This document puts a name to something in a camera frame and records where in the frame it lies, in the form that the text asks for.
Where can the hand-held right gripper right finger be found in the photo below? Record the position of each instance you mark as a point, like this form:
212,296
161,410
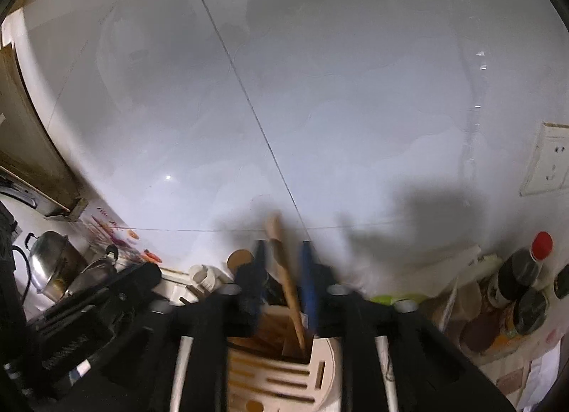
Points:
309,301

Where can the white wall outlet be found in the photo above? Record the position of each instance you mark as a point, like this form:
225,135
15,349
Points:
549,158

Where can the green capped item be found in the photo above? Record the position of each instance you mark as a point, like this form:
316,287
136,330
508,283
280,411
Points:
384,300

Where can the red capped sauce bottle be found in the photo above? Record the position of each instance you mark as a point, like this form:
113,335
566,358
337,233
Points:
515,272

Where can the wooden chopstick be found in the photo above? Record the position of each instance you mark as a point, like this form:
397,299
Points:
284,270

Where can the clear plastic organizer bin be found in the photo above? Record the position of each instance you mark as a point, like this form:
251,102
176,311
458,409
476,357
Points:
511,356

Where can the brown card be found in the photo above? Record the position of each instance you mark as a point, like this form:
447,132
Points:
513,381

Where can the brown capped bottle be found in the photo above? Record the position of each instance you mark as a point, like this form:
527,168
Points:
240,261

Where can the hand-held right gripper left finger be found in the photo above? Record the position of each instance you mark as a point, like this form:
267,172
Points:
257,287

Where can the white plastic bag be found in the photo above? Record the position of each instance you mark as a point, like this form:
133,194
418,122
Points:
466,261

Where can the brown lidded seasoning jar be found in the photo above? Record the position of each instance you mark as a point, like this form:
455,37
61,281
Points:
478,334

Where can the wok with steel lid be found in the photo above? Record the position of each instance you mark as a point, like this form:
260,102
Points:
95,267

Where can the cooking oil bottle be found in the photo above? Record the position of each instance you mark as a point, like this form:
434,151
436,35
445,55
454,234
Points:
204,276

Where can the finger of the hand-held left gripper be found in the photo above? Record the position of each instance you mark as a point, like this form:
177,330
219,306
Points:
129,283

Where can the cream utensil holder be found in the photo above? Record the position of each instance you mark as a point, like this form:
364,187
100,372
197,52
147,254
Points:
275,376

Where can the colourful wall stickers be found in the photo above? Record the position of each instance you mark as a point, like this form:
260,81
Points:
115,230

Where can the steel pot with lid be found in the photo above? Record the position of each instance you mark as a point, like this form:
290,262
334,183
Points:
51,256

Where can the orange packet with white label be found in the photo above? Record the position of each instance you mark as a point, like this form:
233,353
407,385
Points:
462,301

